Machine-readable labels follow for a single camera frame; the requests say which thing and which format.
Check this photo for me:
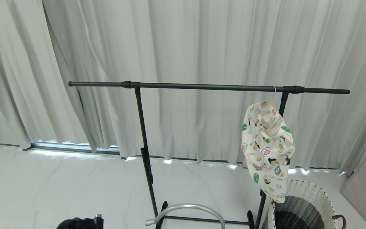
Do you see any cream printed garment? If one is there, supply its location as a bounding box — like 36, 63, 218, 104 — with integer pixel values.
241, 102, 295, 204

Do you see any pink clothes hanger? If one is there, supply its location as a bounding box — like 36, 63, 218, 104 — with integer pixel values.
259, 86, 283, 128
145, 204, 226, 229

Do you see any black clothes rack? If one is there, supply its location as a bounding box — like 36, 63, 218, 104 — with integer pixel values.
68, 81, 351, 229

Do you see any white laundry basket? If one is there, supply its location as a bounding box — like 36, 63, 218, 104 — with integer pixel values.
266, 180, 347, 229

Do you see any white curtain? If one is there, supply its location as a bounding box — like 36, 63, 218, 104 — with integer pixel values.
42, 0, 366, 175
0, 0, 98, 153

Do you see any window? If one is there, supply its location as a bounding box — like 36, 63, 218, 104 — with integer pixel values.
30, 140, 120, 156

